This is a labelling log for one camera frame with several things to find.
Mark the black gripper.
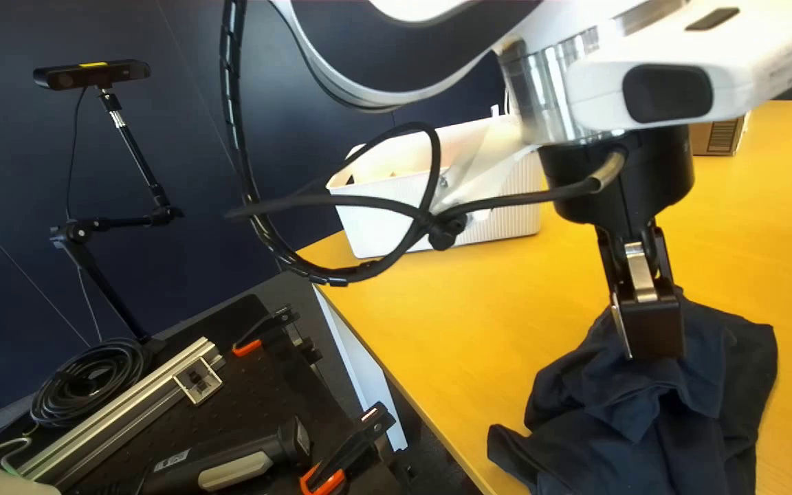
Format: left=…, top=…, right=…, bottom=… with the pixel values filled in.
left=536, top=127, right=698, bottom=362

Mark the dark navy shirt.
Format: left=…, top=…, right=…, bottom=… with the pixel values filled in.
left=487, top=291, right=782, bottom=495

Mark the white plastic basket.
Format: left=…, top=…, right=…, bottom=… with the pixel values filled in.
left=324, top=112, right=548, bottom=262

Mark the black orange clamp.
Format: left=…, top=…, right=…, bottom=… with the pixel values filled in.
left=294, top=398, right=400, bottom=495
left=228, top=304, right=308, bottom=362

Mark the black grey handheld tool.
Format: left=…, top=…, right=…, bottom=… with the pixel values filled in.
left=132, top=419, right=315, bottom=495

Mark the aluminium extrusion bar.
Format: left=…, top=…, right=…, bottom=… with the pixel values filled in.
left=14, top=336, right=228, bottom=490

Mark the black smooth cable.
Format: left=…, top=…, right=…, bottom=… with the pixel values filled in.
left=225, top=149, right=631, bottom=230

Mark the black corrugated cable conduit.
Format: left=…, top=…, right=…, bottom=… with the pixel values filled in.
left=218, top=0, right=447, bottom=289

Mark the black articulated camera stand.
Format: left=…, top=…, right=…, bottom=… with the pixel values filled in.
left=48, top=86, right=187, bottom=347

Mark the black coiled cable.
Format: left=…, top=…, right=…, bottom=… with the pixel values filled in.
left=27, top=339, right=152, bottom=435

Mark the black stereo camera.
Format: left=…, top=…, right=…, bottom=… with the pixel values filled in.
left=30, top=57, right=154, bottom=93

